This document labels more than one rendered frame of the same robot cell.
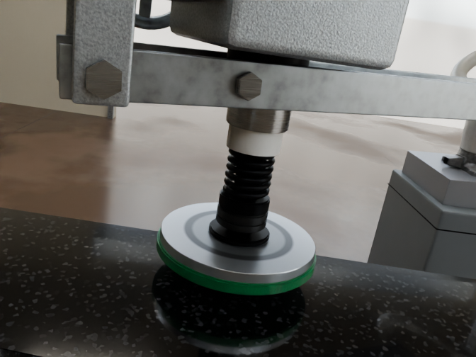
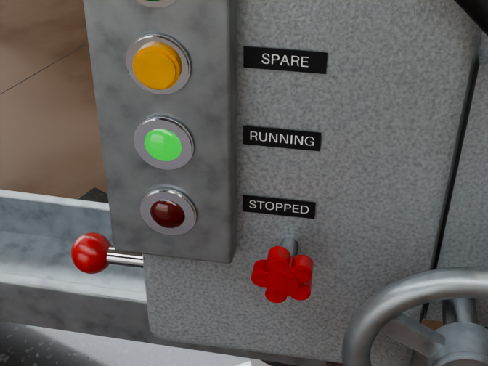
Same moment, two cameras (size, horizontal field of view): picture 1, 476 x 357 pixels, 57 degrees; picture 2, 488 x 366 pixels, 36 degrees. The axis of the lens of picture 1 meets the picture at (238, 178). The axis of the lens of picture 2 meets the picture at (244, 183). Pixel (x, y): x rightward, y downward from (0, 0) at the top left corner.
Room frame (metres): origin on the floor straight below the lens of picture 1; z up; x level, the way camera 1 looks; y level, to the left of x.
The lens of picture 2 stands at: (0.98, 0.22, 1.61)
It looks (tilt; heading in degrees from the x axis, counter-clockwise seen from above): 36 degrees down; 214
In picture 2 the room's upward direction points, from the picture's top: straight up
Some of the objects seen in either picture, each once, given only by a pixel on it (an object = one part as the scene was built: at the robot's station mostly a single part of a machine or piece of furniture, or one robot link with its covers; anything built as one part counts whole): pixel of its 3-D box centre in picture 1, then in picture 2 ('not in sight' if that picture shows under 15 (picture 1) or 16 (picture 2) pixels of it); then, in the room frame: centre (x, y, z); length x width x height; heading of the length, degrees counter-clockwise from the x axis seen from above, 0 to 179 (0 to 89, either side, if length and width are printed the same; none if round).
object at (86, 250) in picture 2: not in sight; (119, 255); (0.67, -0.10, 1.22); 0.08 x 0.03 x 0.03; 115
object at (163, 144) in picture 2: not in sight; (163, 142); (0.70, -0.02, 1.37); 0.02 x 0.01 x 0.02; 115
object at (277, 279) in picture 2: not in sight; (284, 261); (0.66, 0.04, 1.28); 0.04 x 0.04 x 0.04; 25
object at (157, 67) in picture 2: not in sight; (157, 65); (0.70, -0.02, 1.42); 0.03 x 0.01 x 0.03; 115
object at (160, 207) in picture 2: not in sight; (168, 211); (0.70, -0.02, 1.32); 0.02 x 0.01 x 0.02; 115
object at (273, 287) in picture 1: (237, 239); not in sight; (0.55, -0.01, 0.92); 0.22 x 0.22 x 0.04
